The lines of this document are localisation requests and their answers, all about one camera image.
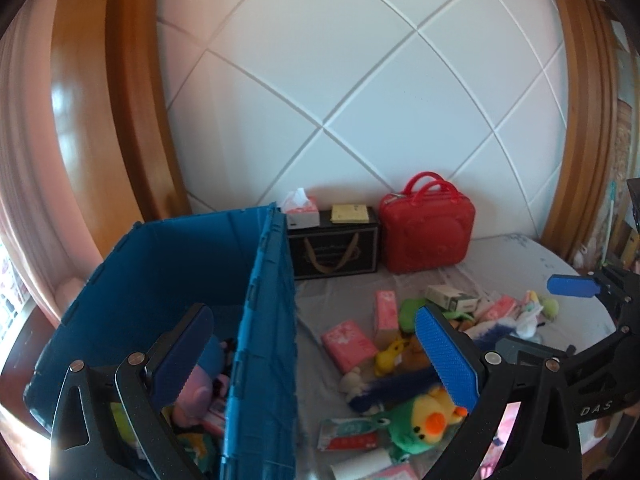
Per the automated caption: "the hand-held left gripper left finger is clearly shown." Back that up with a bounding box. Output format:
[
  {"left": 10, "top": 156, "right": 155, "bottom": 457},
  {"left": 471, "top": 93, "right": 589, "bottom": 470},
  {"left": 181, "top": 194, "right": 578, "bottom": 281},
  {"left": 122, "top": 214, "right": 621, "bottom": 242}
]
[{"left": 49, "top": 302, "right": 215, "bottom": 480}]

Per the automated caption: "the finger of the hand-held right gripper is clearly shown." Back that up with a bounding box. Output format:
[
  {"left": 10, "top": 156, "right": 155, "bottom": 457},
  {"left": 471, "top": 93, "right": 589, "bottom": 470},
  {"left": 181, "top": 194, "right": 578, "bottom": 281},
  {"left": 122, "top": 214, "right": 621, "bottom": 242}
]
[
  {"left": 494, "top": 335, "right": 574, "bottom": 368},
  {"left": 546, "top": 266, "right": 640, "bottom": 333}
]

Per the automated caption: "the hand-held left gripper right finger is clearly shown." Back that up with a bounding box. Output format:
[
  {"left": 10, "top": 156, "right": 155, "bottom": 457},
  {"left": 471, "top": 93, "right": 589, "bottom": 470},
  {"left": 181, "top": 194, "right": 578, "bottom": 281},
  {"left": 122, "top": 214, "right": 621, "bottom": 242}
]
[{"left": 415, "top": 305, "right": 583, "bottom": 480}]

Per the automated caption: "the teal plush toy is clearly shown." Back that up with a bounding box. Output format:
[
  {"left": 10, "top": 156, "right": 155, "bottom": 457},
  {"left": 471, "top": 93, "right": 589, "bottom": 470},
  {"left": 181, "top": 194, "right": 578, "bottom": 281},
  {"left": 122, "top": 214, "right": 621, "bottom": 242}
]
[{"left": 200, "top": 337, "right": 226, "bottom": 376}]

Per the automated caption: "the pink pig plush red dress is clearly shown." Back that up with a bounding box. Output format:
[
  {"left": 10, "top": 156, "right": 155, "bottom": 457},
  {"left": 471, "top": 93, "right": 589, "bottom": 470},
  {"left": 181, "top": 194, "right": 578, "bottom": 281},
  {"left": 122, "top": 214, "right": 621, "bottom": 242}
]
[{"left": 170, "top": 360, "right": 232, "bottom": 428}]

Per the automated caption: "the green frog plush toy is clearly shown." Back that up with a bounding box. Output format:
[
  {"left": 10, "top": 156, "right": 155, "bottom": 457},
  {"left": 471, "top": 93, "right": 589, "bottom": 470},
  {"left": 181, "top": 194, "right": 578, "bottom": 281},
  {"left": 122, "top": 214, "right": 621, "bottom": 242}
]
[{"left": 110, "top": 402, "right": 138, "bottom": 446}]

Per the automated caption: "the blue plastic crate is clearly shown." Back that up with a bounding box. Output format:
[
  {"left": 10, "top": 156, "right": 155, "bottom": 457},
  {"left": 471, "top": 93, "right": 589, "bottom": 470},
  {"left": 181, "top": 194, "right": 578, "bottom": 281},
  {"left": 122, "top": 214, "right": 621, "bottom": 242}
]
[{"left": 22, "top": 202, "right": 301, "bottom": 480}]

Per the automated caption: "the yellow plush toy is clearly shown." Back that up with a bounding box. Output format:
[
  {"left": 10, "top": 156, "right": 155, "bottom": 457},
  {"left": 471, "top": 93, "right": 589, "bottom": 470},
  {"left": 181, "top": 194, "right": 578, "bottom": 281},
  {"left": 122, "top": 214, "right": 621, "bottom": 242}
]
[{"left": 375, "top": 337, "right": 428, "bottom": 376}]

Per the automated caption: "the pink tissue pack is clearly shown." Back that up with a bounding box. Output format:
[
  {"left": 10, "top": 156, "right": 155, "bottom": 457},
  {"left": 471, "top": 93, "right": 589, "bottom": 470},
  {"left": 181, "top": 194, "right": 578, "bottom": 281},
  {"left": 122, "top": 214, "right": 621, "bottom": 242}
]
[
  {"left": 374, "top": 290, "right": 399, "bottom": 343},
  {"left": 477, "top": 295, "right": 518, "bottom": 323},
  {"left": 321, "top": 321, "right": 379, "bottom": 375}
]

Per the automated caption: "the white green medicine box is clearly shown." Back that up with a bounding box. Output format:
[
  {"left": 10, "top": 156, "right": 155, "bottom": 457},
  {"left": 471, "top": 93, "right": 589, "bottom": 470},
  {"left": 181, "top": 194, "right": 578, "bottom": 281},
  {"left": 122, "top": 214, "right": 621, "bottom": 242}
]
[{"left": 425, "top": 285, "right": 478, "bottom": 313}]

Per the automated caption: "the green parrot plush toy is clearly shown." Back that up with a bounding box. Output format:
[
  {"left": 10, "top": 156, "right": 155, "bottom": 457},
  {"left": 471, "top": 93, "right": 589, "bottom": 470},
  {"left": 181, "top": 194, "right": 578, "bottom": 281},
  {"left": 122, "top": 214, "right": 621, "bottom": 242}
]
[{"left": 367, "top": 385, "right": 468, "bottom": 466}]

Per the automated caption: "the small white plush toy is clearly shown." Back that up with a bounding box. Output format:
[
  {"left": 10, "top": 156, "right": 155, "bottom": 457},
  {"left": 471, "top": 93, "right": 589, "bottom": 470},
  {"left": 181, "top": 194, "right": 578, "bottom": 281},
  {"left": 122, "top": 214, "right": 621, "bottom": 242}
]
[{"left": 340, "top": 366, "right": 371, "bottom": 395}]

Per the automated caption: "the green yellow snack bag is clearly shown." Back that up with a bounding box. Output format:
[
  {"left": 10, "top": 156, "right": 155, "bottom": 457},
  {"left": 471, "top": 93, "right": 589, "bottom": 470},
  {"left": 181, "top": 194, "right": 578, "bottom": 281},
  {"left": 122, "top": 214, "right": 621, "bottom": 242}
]
[{"left": 172, "top": 427, "right": 223, "bottom": 480}]

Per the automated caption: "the grey bed sheet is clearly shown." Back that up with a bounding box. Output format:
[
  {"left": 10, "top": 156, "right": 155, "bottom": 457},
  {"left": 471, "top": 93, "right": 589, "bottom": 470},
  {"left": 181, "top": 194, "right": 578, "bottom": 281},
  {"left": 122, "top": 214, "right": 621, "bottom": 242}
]
[{"left": 292, "top": 232, "right": 618, "bottom": 480}]

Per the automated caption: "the pink printed packet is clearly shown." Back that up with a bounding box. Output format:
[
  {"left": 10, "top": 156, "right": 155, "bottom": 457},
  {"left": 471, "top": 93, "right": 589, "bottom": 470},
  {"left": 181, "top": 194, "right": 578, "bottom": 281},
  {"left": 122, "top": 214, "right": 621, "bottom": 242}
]
[{"left": 370, "top": 462, "right": 421, "bottom": 480}]

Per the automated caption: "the white red packet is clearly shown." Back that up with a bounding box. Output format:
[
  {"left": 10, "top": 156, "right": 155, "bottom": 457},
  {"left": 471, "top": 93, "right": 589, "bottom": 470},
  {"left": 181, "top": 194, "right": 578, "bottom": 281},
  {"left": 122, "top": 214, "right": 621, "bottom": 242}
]
[{"left": 316, "top": 417, "right": 381, "bottom": 453}]

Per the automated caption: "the red carry case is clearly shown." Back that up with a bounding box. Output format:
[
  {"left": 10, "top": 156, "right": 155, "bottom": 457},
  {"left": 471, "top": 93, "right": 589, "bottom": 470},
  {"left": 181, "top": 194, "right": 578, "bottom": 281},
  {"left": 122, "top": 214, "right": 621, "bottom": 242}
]
[{"left": 378, "top": 171, "right": 476, "bottom": 275}]

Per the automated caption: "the black gift box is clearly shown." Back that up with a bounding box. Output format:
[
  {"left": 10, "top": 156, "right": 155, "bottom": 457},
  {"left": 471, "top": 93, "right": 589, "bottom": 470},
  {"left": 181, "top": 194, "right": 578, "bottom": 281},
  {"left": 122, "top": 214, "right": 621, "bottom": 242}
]
[{"left": 286, "top": 207, "right": 381, "bottom": 281}]

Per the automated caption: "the yellow flat box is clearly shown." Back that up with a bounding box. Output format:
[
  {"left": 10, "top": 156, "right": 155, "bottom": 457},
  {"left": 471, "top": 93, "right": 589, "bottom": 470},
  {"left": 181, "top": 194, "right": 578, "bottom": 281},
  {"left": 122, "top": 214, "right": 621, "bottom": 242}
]
[{"left": 330, "top": 204, "right": 372, "bottom": 224}]

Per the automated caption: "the white tissue box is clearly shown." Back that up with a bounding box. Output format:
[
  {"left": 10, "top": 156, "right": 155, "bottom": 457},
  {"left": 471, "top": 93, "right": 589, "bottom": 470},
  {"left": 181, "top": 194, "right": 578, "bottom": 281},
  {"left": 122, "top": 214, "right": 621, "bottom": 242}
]
[{"left": 279, "top": 188, "right": 321, "bottom": 228}]

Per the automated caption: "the white padded headboard panel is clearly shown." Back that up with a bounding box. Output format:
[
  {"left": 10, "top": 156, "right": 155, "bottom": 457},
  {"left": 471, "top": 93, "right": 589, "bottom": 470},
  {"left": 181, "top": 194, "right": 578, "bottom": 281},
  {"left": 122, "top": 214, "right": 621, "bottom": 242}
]
[{"left": 155, "top": 0, "right": 568, "bottom": 243}]

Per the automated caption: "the wooden headboard frame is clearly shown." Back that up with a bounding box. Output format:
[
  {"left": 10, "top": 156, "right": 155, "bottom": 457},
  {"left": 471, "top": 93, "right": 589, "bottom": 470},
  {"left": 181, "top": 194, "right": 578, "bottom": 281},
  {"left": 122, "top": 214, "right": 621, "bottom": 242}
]
[{"left": 50, "top": 0, "right": 631, "bottom": 321}]

